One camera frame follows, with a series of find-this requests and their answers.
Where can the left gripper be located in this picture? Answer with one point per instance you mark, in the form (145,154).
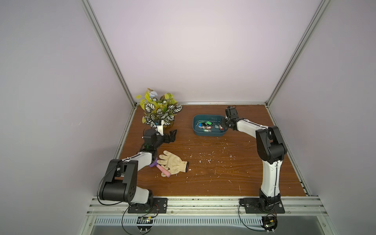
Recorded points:
(171,138)

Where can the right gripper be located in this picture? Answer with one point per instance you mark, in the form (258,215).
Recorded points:
(224,125)

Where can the teal plastic storage box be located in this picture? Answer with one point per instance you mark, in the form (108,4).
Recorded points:
(209,125)

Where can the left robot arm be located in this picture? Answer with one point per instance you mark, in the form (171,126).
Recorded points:
(119,183)

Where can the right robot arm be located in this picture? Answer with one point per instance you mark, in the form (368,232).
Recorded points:
(271,149)

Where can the beige work glove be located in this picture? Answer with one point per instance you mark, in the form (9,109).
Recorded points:
(172,163)

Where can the artificial potted plant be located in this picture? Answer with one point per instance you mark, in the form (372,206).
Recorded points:
(158,108)

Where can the purple pink garden trowel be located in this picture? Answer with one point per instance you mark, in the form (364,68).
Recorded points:
(163,170)

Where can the left electronics board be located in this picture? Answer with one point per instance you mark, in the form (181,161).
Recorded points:
(144,224)

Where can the electronics board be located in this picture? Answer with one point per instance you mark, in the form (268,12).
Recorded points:
(269,222)
(144,224)

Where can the right electronics board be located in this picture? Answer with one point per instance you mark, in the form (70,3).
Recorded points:
(269,222)

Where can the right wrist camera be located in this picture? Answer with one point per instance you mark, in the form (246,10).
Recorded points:
(231,112)

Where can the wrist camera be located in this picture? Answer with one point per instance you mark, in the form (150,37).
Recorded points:
(231,112)
(160,126)

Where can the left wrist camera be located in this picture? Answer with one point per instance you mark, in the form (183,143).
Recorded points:
(160,126)

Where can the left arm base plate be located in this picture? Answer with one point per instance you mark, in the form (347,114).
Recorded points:
(155,205)

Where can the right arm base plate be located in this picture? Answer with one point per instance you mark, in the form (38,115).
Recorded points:
(259,205)

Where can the aluminium front rail frame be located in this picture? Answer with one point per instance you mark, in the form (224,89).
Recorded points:
(306,212)

